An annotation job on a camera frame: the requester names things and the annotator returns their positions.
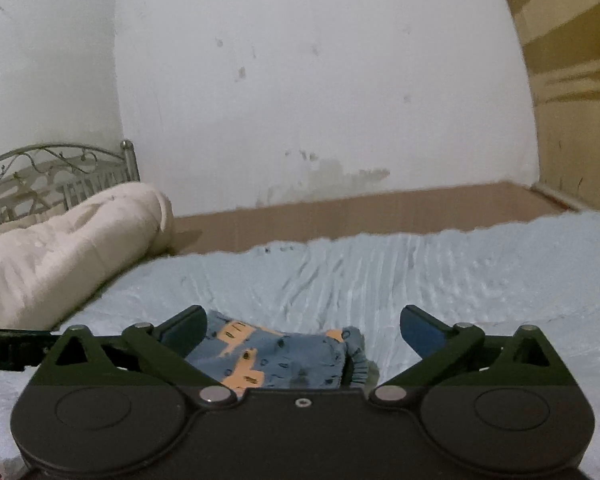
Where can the blue pants with orange cars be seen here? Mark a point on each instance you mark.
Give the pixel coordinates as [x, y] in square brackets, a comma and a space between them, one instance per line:
[241, 356]

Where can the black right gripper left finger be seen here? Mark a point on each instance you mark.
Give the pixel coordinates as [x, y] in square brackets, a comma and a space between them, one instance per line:
[161, 350]

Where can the grey metal headboard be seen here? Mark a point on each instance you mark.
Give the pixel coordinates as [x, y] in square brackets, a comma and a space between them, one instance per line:
[36, 178]

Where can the rolled cream comforter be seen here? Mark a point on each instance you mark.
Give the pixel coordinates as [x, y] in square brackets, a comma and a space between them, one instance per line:
[49, 268]

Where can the plywood board panel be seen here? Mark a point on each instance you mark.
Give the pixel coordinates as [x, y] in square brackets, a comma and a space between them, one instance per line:
[560, 43]

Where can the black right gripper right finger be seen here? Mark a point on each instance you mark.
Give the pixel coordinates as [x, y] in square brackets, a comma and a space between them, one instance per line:
[440, 347]

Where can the light blue striped bed quilt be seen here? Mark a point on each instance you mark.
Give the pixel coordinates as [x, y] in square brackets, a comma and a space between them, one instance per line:
[545, 272]

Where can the brown wooden bed frame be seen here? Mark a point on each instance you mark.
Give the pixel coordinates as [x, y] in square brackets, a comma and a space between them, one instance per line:
[419, 212]

